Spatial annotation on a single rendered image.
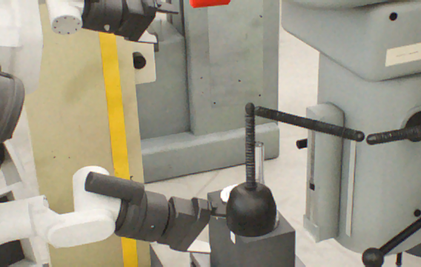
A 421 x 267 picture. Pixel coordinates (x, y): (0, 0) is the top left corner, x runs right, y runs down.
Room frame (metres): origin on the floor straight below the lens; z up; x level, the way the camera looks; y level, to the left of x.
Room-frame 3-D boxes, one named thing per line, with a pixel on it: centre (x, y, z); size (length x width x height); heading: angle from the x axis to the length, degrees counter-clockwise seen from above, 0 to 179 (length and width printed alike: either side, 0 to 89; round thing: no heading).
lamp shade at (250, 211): (0.86, -0.05, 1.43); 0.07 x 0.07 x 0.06
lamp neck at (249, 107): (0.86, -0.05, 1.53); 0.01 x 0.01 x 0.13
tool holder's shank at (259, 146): (1.31, -0.09, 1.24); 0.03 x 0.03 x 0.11
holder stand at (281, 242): (1.35, -0.07, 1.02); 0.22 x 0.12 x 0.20; 20
